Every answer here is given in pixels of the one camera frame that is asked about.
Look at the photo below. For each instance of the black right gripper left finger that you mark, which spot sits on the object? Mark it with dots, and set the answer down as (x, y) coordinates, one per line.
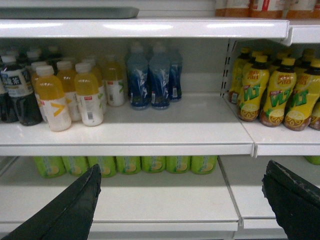
(69, 216)

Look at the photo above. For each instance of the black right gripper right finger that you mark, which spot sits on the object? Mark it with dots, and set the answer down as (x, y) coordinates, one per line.
(294, 201)

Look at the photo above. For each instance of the grey silver tray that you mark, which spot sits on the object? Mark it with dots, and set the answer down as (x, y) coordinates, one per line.
(68, 13)

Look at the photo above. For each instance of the green drink bottle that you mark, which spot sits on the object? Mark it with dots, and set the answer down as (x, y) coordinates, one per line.
(75, 165)
(49, 166)
(153, 164)
(178, 164)
(107, 165)
(203, 164)
(128, 165)

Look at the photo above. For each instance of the white right shelf board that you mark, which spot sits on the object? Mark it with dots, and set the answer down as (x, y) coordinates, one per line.
(272, 141)

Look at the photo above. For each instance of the white lower shelf board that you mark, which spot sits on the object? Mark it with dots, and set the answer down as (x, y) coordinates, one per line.
(141, 202)

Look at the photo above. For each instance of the yellow lemon tea bottle right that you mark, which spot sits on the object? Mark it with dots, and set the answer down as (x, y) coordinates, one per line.
(304, 97)

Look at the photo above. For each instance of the yellow lemon tea bottle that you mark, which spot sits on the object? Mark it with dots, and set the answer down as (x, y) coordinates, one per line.
(253, 86)
(279, 89)
(304, 97)

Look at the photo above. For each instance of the yellow lemon tea bottle centre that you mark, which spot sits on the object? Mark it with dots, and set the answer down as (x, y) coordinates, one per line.
(279, 89)

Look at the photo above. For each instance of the orange juice bottle front left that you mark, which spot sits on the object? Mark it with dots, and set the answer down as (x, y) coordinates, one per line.
(52, 98)

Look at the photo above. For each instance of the orange juice bottle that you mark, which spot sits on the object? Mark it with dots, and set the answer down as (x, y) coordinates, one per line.
(88, 95)
(114, 83)
(66, 74)
(52, 98)

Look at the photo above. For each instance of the yellow lemon tea bottle left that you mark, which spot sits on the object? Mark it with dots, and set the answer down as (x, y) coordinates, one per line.
(253, 86)

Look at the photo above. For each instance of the orange juice bottle front right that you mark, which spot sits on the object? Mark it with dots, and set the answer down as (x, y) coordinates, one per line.
(88, 95)

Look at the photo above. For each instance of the dark tea bottle front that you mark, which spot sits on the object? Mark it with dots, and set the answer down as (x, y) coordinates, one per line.
(17, 82)

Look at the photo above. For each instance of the dark tea bottle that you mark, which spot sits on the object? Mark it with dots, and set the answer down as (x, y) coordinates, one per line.
(17, 82)
(7, 112)

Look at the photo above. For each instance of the orange juice bottle middle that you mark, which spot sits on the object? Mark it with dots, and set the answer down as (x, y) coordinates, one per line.
(66, 74)

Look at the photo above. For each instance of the dark tea bottle left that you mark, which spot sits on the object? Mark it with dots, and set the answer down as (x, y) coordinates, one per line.
(7, 112)

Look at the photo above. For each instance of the orange juice bottle back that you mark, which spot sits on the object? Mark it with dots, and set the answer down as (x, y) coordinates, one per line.
(114, 83)

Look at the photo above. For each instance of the blue water bottle right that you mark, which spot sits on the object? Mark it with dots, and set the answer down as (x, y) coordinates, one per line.
(175, 71)

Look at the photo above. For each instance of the blue water bottle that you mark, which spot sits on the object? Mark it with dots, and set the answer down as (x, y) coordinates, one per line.
(175, 71)
(137, 72)
(159, 69)

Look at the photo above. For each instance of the blue water bottle left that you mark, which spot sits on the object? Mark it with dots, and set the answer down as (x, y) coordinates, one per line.
(137, 72)

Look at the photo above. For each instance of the blue water bottle middle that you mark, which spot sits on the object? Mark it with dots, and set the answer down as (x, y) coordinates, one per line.
(159, 69)

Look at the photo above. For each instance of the orange drink bottles top shelf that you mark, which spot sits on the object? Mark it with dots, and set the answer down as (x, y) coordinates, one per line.
(268, 9)

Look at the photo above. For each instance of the white upper shelf board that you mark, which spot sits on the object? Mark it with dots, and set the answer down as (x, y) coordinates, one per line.
(144, 28)

